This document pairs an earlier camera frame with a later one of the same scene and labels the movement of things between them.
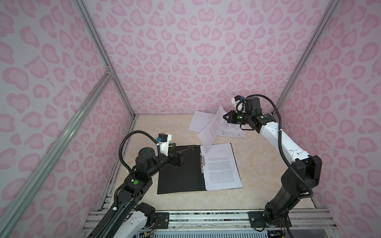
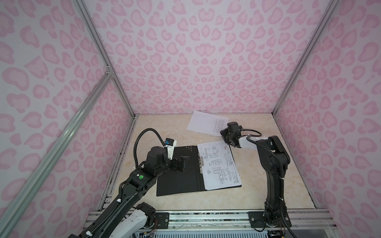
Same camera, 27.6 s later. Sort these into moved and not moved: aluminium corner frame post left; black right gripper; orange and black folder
Moved: black right gripper
Not moved: aluminium corner frame post left; orange and black folder
